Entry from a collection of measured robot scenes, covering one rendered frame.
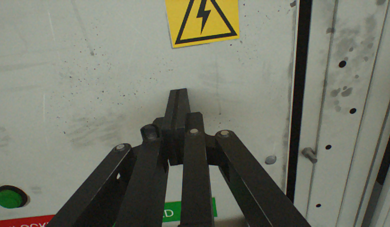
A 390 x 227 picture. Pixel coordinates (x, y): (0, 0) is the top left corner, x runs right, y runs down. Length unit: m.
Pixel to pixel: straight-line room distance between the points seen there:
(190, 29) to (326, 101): 0.18
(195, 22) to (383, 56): 0.21
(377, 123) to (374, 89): 0.05
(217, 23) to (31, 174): 0.25
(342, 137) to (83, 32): 0.31
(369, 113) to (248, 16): 0.21
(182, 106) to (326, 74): 0.18
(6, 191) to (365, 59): 0.42
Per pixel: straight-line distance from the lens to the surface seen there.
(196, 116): 0.16
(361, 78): 0.31
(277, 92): 0.22
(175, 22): 0.19
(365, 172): 0.40
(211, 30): 0.19
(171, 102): 0.18
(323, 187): 0.39
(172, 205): 0.29
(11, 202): 0.34
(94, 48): 0.21
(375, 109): 0.34
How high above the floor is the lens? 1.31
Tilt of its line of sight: 27 degrees down
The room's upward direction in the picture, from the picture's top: 9 degrees counter-clockwise
